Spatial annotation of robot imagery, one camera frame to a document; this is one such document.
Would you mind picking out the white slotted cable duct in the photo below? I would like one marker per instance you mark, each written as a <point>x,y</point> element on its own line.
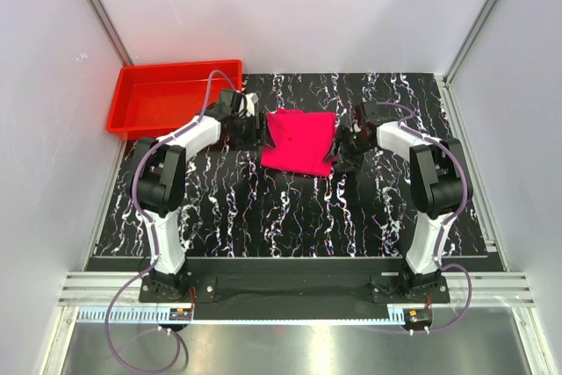
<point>382,316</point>

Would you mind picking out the orange connector board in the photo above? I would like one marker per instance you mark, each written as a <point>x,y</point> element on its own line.
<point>419,316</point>
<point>180,314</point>

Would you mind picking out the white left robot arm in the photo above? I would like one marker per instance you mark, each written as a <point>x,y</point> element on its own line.
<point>157,186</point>

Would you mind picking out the right orange connector board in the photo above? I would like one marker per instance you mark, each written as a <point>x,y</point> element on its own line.
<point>419,316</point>

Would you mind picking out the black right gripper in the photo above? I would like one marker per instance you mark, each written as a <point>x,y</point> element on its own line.
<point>342,134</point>

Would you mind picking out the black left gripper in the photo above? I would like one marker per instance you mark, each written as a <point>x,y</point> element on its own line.
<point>258,138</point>

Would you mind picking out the pink t shirt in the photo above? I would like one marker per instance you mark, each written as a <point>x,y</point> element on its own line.
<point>301,142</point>

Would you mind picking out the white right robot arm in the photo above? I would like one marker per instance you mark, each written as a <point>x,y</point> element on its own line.
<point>440,187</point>

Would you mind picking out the red plastic bin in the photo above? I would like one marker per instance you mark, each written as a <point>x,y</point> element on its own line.
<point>153,100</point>

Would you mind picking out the left orange connector board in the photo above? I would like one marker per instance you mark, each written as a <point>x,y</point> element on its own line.
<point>180,314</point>

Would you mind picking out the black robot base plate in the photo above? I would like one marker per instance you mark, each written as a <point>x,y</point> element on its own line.
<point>373,266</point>

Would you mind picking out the aluminium frame rail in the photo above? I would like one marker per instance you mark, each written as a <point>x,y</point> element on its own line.
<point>487,289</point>

